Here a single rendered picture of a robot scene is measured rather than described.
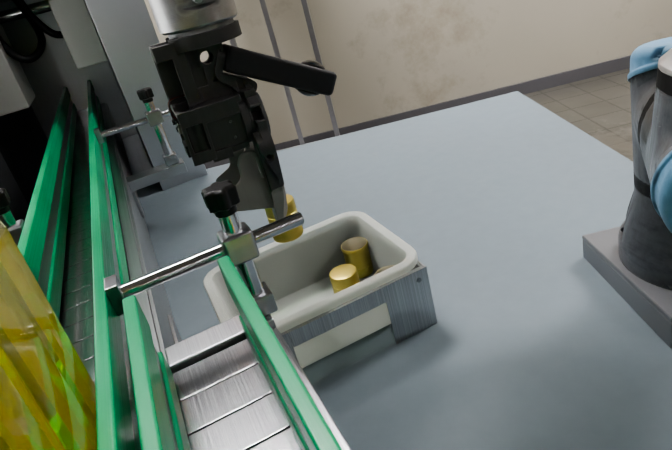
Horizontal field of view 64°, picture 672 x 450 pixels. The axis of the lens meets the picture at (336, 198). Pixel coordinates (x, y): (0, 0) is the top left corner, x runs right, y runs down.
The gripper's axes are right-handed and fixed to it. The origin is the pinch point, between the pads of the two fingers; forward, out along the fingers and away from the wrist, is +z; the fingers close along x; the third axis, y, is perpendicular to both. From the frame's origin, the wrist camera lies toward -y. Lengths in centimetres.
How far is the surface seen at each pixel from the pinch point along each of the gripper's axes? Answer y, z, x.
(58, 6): 18, -26, -82
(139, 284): 14.8, -3.9, 13.1
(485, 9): -203, 32, -241
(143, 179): 14, 7, -49
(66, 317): 24.6, 4.1, -2.2
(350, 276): -5.3, 10.5, 2.5
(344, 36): -119, 28, -270
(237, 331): 9.1, 3.4, 13.9
